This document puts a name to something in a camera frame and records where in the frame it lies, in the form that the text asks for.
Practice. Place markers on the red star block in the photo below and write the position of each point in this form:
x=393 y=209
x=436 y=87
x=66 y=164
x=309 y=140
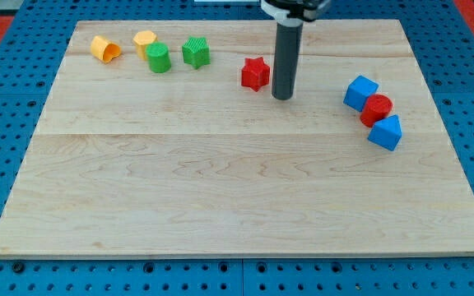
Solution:
x=255 y=73

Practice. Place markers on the green star block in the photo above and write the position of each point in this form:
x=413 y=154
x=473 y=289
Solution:
x=196 y=52

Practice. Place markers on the light wooden board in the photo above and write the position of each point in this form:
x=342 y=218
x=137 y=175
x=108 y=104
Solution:
x=130 y=164

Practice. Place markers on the green cylinder block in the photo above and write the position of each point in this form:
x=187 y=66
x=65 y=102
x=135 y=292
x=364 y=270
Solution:
x=158 y=57

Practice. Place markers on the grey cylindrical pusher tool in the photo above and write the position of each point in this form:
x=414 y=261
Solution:
x=287 y=50

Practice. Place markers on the blue cube block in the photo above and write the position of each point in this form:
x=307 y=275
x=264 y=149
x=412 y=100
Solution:
x=359 y=91

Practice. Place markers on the yellow hexagon block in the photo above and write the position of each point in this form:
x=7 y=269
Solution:
x=142 y=40

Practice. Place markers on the red cylinder block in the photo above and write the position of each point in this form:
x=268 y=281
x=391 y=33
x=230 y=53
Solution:
x=377 y=107

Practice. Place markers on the blue triangular prism block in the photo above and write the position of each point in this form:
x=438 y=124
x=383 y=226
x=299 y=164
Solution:
x=386 y=132

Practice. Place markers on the yellow arch block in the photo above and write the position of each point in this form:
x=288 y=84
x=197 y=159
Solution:
x=104 y=49

